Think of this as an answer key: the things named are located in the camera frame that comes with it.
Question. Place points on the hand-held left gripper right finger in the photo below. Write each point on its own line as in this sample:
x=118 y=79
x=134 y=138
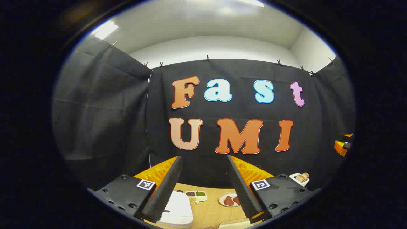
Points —
x=243 y=190

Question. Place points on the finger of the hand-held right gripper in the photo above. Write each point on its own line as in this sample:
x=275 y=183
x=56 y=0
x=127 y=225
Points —
x=339 y=147

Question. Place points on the white toaster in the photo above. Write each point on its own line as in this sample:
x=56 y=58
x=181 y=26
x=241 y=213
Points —
x=302 y=183

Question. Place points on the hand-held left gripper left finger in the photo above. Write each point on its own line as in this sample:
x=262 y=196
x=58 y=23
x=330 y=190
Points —
x=165 y=190

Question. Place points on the toasted bread slice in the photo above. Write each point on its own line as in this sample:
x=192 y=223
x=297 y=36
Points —
x=300 y=178
x=305 y=175

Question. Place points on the white divided dish of beans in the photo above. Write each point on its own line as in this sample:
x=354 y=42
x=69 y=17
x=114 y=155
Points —
x=196 y=194

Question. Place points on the white rice cooker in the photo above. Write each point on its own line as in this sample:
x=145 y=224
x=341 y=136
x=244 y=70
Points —
x=178 y=210

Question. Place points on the ceiling light panel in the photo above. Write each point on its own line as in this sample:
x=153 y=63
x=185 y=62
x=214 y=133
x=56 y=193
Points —
x=252 y=2
x=105 y=30

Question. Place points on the red meat piece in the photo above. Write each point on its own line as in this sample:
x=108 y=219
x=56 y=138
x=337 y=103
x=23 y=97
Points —
x=237 y=200
x=229 y=201

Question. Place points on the black backdrop cloth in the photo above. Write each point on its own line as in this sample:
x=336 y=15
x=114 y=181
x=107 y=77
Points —
x=127 y=111

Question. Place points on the white plate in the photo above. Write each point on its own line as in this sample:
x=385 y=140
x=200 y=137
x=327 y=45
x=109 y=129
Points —
x=222 y=203

